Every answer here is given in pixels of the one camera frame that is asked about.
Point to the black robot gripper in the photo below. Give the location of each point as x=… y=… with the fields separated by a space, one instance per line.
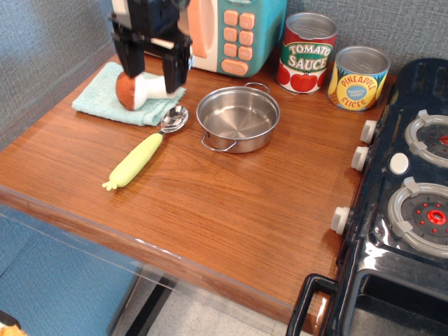
x=152 y=26

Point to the brown white plush mushroom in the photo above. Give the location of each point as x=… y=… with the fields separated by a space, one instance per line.
x=132 y=93

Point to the light teal folded cloth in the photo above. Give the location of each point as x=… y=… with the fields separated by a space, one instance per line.
x=99 y=99

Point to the teal toy microwave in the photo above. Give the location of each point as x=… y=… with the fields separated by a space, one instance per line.
x=234 y=38

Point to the tomato sauce can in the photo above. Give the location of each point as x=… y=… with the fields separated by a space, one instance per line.
x=308 y=43

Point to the pineapple slices can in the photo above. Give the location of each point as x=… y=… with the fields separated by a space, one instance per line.
x=358 y=76

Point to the orange object at corner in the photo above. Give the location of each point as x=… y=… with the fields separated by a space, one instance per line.
x=10 y=326

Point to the black toy stove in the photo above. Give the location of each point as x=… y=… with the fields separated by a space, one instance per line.
x=392 y=264

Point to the spoon with yellow-green handle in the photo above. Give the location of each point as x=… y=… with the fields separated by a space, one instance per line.
x=137 y=158

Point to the silver pot with handles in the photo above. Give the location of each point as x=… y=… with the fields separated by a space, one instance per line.
x=238 y=119

